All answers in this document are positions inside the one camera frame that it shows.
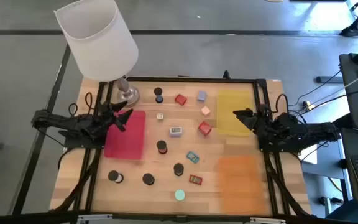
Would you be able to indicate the yellow translucent plastic bin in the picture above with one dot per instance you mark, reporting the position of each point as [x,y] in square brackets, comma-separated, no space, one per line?
[228,109]

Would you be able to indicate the teal-lid glass jar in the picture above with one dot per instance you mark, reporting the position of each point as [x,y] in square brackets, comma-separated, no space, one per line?
[179,195]

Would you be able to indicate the black-lid jar dark contents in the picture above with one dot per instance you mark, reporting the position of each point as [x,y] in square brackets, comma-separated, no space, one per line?
[148,179]

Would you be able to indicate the black-lid jar orange contents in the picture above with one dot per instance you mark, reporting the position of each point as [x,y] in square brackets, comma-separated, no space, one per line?
[178,168]

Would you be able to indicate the red digital clock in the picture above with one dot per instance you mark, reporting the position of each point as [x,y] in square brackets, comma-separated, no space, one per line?
[195,180]

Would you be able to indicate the small red cube box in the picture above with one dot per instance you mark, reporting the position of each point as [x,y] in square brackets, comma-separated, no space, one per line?
[181,99]

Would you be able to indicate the large red cube box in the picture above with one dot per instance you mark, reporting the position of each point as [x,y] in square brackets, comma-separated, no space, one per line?
[204,128]

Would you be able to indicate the black frame mount knob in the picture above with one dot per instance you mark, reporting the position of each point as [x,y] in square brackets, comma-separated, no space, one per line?
[226,74]

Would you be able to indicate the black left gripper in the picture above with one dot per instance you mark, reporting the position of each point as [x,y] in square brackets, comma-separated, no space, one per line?
[106,119]

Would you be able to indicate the pink translucent plastic bin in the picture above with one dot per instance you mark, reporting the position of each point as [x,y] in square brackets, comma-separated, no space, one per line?
[129,140]

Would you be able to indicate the lavender cube box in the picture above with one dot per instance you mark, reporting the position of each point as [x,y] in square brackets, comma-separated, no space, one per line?
[201,95]

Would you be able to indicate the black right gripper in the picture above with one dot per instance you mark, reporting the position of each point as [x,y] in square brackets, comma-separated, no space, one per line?
[263,119]

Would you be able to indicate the power plug adapter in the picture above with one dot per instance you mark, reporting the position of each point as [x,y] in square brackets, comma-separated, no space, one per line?
[309,105]

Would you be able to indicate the black floor frame bar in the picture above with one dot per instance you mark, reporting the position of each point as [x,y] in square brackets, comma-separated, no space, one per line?
[31,171]

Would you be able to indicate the orange translucent plastic bin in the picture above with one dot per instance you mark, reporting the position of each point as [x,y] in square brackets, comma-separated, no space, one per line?
[241,186]

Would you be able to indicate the black aluminium table frame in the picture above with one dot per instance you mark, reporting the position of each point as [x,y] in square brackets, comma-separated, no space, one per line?
[182,80]

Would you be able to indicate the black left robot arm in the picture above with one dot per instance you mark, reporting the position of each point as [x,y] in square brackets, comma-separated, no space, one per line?
[61,121]

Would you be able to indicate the white rectangular block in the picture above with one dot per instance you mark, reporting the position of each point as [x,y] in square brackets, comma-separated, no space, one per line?
[176,131]

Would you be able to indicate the grey desk foot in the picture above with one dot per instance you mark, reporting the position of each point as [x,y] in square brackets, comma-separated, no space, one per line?
[328,79]

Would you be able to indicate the pale pink cube box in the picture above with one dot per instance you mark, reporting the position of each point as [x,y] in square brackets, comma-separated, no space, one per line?
[205,110]

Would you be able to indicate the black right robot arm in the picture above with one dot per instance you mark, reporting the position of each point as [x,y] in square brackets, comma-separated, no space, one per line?
[306,129]

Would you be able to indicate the teal digital clock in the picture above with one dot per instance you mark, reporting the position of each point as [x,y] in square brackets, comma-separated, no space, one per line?
[193,157]

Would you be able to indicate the black-lid jar white contents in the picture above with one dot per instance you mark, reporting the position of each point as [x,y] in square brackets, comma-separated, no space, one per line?
[113,175]

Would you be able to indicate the black-lid jar blue contents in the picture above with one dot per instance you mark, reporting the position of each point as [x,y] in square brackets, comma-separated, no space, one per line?
[158,91]

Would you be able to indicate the table lamp white shade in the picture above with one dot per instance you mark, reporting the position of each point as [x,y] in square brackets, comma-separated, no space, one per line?
[98,40]

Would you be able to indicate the black-lid jar red contents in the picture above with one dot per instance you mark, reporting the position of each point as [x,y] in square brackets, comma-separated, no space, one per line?
[161,145]

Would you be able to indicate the small white die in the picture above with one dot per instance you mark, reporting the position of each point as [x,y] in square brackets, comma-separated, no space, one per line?
[159,116]

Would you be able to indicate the silver frame bracket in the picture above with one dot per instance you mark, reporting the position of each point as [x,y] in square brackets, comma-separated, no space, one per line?
[267,221]
[95,217]

